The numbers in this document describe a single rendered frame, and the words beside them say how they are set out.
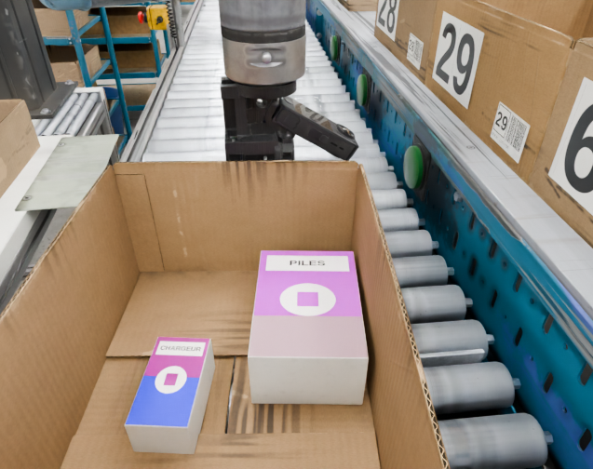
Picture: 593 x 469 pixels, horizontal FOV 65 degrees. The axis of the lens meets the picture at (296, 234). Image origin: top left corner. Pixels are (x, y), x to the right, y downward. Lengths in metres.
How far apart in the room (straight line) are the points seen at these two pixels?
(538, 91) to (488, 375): 0.32
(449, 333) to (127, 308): 0.39
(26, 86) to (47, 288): 0.90
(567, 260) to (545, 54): 0.24
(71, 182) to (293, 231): 0.48
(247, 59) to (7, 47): 0.85
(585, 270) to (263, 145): 0.35
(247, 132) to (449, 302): 0.33
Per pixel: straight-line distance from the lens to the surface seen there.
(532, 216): 0.55
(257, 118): 0.55
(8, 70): 1.30
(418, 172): 0.76
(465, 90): 0.78
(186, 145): 1.03
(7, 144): 0.99
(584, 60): 0.56
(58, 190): 0.92
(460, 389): 0.54
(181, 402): 0.45
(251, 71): 0.51
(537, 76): 0.62
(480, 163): 0.65
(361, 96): 1.11
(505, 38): 0.69
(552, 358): 0.57
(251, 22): 0.49
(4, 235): 0.83
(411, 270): 0.67
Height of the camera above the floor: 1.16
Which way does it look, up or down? 35 degrees down
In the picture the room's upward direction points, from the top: straight up
